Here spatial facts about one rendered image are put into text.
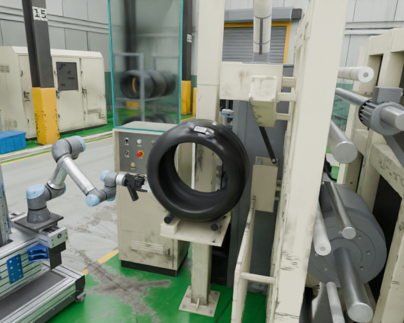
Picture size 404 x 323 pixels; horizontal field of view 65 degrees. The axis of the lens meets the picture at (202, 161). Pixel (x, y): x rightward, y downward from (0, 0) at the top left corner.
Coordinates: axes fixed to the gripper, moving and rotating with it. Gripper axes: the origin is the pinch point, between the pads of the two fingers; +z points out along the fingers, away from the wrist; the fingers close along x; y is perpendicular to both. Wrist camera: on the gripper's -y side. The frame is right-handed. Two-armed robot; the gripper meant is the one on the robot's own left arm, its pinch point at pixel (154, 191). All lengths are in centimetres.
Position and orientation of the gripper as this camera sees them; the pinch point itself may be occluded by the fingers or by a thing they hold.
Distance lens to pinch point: 196.8
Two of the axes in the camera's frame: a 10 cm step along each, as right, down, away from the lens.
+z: 9.6, 2.2, -1.8
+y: 1.5, -9.4, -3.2
